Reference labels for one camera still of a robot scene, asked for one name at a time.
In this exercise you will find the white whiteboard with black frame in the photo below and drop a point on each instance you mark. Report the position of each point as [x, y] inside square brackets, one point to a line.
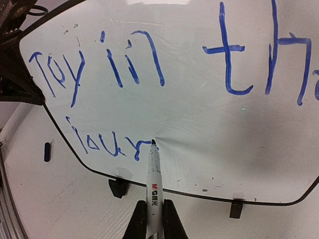
[228, 89]

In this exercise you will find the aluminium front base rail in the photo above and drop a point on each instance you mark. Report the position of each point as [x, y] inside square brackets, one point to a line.
[11, 226]

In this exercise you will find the blue marker cap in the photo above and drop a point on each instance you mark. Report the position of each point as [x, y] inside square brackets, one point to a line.
[47, 151]

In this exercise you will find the blue whiteboard marker pen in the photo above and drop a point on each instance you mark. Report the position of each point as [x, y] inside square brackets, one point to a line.
[154, 195]

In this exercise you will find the black whiteboard stand foot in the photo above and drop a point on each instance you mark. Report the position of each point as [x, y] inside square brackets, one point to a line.
[236, 209]
[118, 187]

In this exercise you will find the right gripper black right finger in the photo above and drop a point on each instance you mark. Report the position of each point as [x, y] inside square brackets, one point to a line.
[172, 226]

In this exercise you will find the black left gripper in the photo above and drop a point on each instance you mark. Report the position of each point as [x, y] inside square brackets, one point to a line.
[16, 84]

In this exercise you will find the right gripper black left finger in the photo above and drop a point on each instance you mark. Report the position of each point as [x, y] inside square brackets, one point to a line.
[137, 227]

